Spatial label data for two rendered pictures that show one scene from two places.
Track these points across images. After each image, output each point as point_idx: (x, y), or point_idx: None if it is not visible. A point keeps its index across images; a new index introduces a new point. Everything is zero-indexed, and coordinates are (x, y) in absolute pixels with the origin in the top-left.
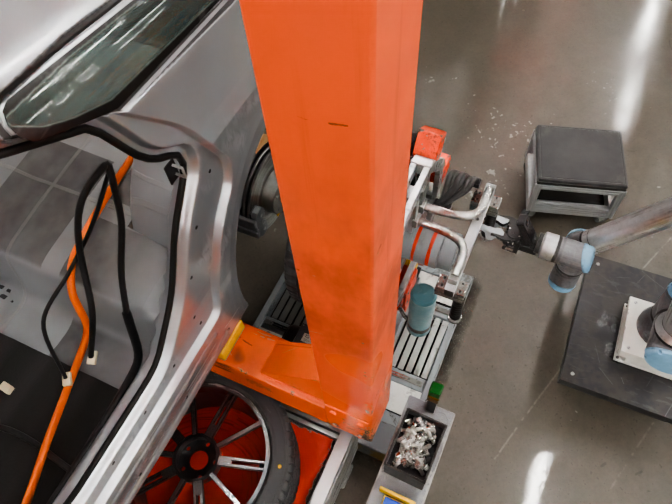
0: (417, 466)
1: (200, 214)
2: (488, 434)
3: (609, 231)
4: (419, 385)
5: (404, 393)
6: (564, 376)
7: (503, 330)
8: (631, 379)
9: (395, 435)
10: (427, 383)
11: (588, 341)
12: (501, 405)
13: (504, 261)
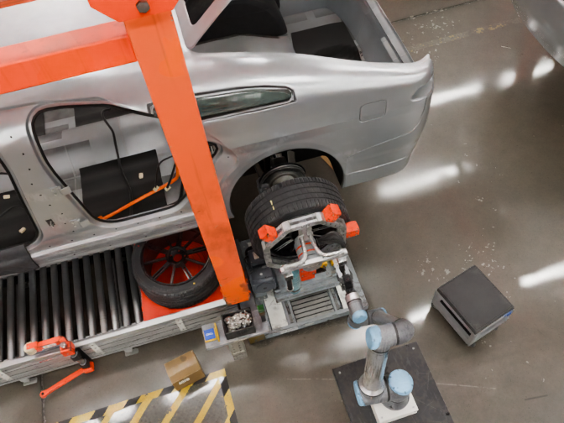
0: (228, 326)
1: (216, 168)
2: (296, 368)
3: (378, 315)
4: (290, 321)
5: (281, 318)
6: (335, 369)
7: (356, 340)
8: None
9: None
10: (294, 324)
11: (363, 369)
12: (315, 365)
13: (396, 315)
